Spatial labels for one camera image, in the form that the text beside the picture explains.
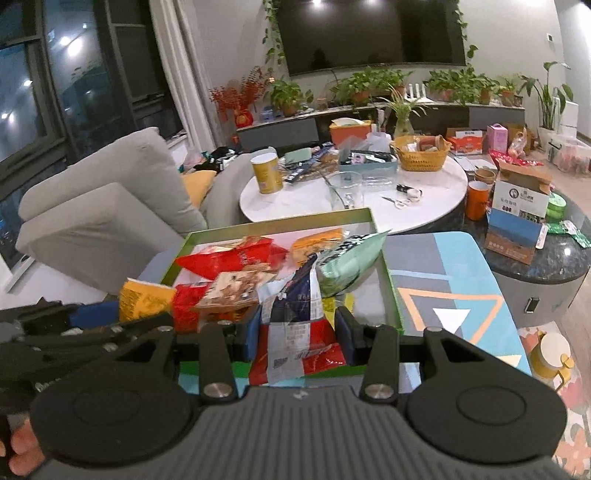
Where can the green cardboard box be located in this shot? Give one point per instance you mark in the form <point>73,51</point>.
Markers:
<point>396,304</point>

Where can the plant in glass vase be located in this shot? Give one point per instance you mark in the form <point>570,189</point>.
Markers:
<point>402,115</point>

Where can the green foil packet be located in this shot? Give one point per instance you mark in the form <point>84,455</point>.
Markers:
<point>572,233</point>

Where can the teal tray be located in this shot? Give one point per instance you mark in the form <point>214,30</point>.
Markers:
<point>369,168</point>

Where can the white air purifier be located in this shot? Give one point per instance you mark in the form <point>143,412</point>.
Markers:
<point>570,117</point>

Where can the clear storage bin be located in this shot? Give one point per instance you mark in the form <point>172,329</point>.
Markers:
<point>570,154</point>

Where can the yellow can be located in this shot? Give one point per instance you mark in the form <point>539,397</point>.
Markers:
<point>267,175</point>

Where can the large red snack packet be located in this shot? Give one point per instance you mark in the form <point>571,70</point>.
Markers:
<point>221,263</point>

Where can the red and blue snack packet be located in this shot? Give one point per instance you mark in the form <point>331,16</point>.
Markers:
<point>295,341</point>

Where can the brown paper cup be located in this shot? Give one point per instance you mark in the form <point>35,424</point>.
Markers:
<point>485,176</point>

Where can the clear biscuit packet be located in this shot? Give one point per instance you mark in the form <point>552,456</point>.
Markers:
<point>318,242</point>

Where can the yellow cushion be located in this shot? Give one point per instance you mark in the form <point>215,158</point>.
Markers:
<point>198,187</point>

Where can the red flower arrangement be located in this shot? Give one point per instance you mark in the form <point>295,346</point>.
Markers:
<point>238,97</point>

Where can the mint green crisps packet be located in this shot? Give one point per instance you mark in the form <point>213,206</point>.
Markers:
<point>351,272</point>

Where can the glass beaker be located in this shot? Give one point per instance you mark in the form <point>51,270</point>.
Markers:
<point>346,191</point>

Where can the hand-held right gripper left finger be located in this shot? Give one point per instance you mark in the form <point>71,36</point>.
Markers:
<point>251,330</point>

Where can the brown and blue cardboard box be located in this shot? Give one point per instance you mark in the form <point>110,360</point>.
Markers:
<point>517,217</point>

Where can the pink box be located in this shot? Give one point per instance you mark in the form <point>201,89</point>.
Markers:
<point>497,138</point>

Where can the grey television cabinet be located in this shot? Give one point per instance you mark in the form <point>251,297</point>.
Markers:
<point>286,131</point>

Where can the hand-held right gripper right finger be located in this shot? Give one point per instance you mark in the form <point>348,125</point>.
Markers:
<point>344,330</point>

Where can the orange cup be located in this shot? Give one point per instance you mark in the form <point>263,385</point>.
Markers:
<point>476,203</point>

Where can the white curtain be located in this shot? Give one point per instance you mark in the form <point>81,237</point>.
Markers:
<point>194,69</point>

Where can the wicker basket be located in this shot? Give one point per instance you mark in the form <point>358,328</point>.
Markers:
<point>420,159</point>

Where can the dark framed window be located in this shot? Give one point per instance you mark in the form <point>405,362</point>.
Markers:
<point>69,92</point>

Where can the yellow snack packet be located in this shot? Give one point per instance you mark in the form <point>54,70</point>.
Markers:
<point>344,304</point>

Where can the black clothes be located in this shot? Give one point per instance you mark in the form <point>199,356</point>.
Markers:
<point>217,160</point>

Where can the black television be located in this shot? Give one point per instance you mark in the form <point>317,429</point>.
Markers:
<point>369,37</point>

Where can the small red snack packet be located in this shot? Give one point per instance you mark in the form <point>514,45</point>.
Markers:
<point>184,309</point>

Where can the red and white box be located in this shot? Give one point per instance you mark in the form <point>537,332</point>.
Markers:
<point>464,143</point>

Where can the white router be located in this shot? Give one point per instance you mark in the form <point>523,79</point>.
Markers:
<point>418,92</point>

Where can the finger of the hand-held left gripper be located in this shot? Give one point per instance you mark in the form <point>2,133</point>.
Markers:
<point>94,316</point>
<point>92,337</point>

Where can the white round table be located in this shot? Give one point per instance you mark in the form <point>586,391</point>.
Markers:
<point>434,189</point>

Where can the grey sofa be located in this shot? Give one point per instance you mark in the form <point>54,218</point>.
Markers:
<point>106,217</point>

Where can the dark round table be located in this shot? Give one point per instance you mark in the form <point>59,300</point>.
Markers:
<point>554,277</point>

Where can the brown nut snack packet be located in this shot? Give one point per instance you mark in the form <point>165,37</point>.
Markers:
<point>231,288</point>

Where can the orange tissue box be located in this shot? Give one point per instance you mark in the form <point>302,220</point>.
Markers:
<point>351,136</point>

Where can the potted green plant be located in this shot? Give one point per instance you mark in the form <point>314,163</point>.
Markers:
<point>397,81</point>
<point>443,85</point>
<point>480,87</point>
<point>360,87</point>
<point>508,92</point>
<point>286,97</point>

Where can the floral rug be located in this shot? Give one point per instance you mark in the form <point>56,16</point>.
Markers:
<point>572,424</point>

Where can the green wallet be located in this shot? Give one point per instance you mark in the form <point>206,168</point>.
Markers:
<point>298,157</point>

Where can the tall leafy potted plant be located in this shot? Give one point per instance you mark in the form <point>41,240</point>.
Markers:
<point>549,97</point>

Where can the person's left hand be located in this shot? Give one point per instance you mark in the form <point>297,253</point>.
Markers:
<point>25,443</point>

